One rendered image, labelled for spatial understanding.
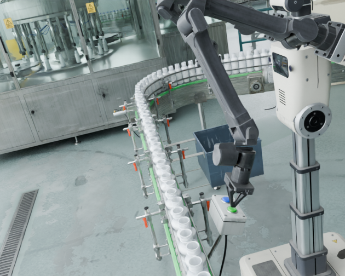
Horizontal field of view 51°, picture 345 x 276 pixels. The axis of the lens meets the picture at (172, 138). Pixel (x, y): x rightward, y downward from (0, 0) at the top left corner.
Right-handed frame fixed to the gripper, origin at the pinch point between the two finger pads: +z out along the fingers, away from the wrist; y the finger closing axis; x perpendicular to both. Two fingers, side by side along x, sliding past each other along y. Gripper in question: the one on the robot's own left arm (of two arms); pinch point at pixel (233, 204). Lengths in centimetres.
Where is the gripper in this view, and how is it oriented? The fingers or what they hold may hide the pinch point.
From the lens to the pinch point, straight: 122.8
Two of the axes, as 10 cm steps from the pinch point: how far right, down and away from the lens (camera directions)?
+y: 1.8, 3.8, -9.1
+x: 9.7, 0.8, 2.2
